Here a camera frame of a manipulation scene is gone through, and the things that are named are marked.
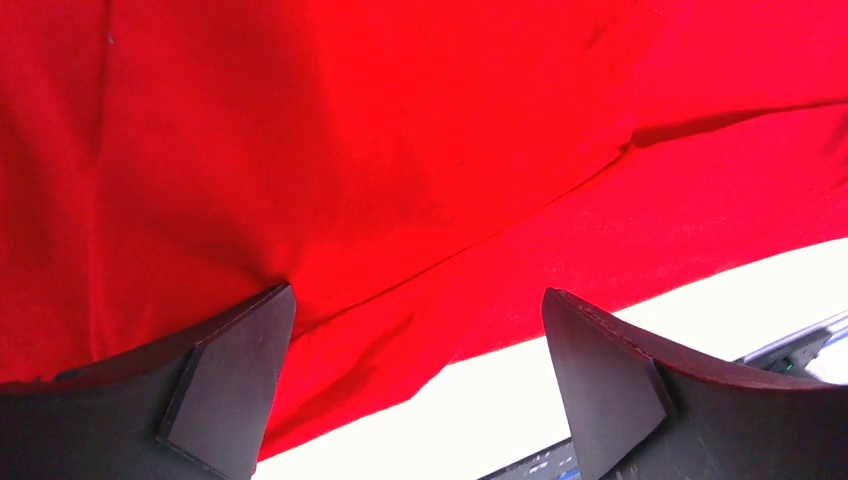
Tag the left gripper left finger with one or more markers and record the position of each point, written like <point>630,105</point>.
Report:
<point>194,404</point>

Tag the red t shirt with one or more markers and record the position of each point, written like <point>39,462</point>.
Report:
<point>418,171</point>

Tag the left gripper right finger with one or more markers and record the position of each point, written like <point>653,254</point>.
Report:
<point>640,406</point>

